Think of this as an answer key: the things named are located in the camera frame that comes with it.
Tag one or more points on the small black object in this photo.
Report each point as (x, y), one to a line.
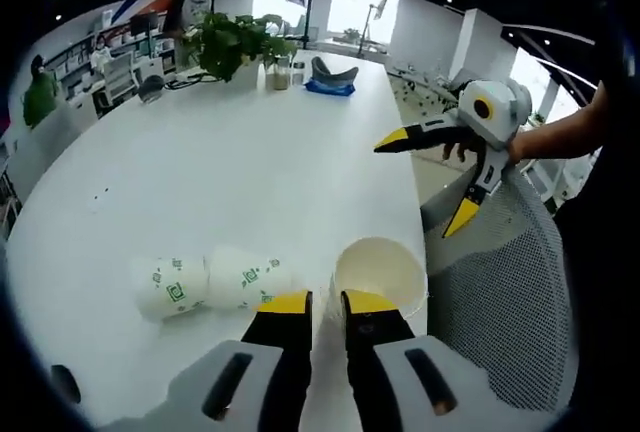
(65, 383)

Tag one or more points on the white office chair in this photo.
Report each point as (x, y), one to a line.
(120, 74)

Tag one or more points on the printed paper cup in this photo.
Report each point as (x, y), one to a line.
(245, 279)
(380, 267)
(167, 292)

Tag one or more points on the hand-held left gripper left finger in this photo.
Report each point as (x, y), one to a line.
(260, 377)

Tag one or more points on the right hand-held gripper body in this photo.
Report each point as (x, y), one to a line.
(500, 112)

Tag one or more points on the person's right hand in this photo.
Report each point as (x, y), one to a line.
(457, 149)

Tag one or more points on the wall shelf with boxes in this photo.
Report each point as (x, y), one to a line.
(75, 59)

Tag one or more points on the grey curved object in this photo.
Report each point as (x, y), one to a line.
(332, 74)

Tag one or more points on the dark grey pouch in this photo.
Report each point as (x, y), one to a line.
(150, 88)

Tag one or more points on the white table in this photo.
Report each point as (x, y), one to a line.
(225, 162)

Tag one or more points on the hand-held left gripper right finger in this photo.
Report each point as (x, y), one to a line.
(395, 382)

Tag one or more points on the grey mesh office chair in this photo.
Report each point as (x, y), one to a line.
(500, 292)

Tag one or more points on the blue packet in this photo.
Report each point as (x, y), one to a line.
(330, 89)

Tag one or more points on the small glass jar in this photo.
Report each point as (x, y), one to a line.
(297, 74)

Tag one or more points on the potted green plant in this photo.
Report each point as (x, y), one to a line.
(225, 47)

